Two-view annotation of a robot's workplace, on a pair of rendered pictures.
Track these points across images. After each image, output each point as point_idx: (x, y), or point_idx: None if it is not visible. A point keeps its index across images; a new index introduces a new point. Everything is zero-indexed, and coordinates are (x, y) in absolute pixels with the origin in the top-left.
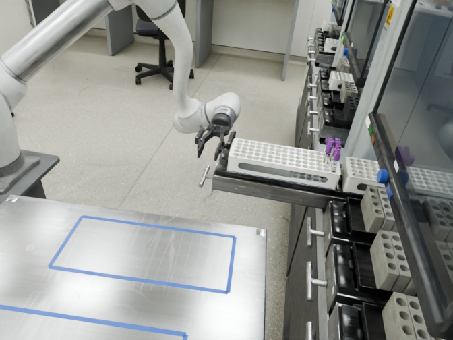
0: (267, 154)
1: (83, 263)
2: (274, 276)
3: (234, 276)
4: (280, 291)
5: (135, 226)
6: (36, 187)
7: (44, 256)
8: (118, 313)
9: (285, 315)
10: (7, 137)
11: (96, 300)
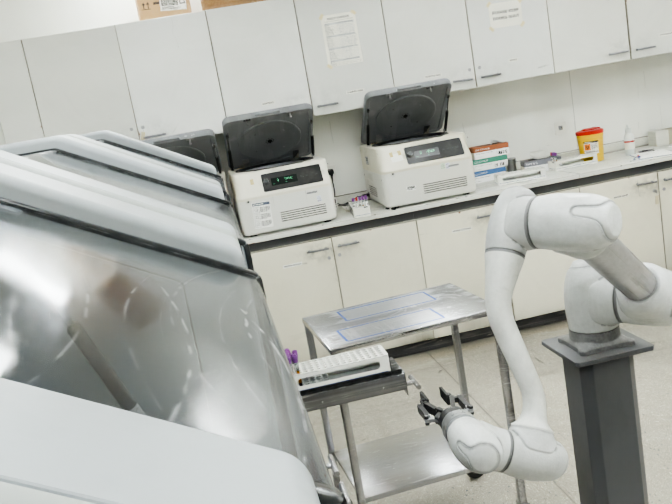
0: (349, 355)
1: (416, 313)
2: None
3: (337, 334)
4: None
5: (409, 325)
6: (575, 371)
7: (437, 308)
8: (380, 314)
9: None
10: (566, 306)
11: (394, 312)
